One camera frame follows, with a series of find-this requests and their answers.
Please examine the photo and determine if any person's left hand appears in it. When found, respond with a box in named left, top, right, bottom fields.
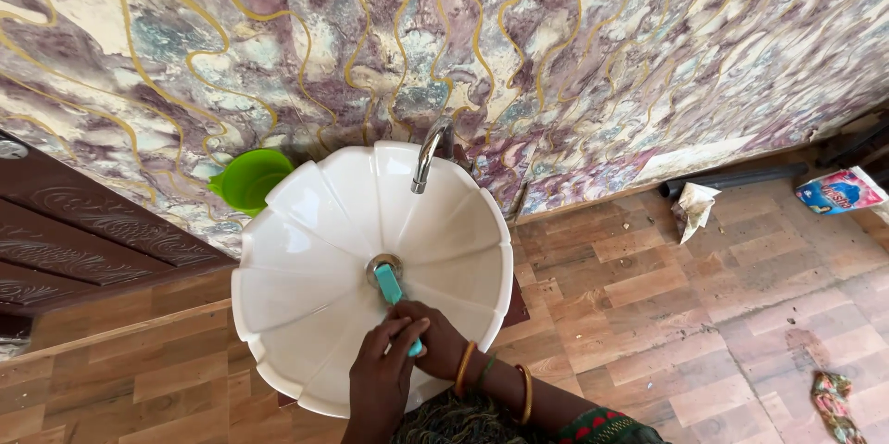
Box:
left=349, top=318, right=432, bottom=409

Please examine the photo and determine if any person's right hand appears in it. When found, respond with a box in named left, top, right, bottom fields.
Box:
left=386, top=300, right=470, bottom=382

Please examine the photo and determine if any teal cleaning brush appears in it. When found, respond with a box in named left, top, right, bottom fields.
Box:
left=374, top=263, right=424, bottom=359

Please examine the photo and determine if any metal sink drain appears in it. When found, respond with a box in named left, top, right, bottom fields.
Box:
left=366, top=253, right=404, bottom=288

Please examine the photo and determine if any gold bangle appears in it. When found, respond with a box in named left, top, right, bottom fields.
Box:
left=453, top=340, right=479, bottom=398
left=513, top=364, right=534, bottom=426

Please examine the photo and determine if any brown sink stand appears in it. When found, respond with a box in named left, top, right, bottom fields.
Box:
left=500, top=276, right=531, bottom=329

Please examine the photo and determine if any white scalloped sink basin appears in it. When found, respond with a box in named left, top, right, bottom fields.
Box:
left=231, top=140, right=515, bottom=419

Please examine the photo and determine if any person's green patterned garment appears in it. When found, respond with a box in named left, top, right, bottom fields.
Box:
left=390, top=388, right=669, bottom=444

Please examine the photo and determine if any chrome faucet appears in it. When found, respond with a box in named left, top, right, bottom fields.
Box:
left=410, top=115, right=455, bottom=195

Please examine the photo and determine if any green plastic mug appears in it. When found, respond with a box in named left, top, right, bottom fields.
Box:
left=207, top=148, right=295, bottom=219

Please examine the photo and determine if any crumpled white paper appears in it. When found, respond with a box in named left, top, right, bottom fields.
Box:
left=671, top=182, right=722, bottom=245

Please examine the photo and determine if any brown carved wooden door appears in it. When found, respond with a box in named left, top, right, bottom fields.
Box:
left=0, top=130, right=237, bottom=337

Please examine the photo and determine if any dark plastic pipe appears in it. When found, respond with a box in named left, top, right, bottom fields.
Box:
left=658, top=162, right=811, bottom=199

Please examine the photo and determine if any colourful crumpled cloth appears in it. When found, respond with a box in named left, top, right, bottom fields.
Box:
left=810, top=370, right=869, bottom=444

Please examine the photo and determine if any blue pink detergent packet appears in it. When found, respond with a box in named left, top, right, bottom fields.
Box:
left=795, top=166, right=889, bottom=217

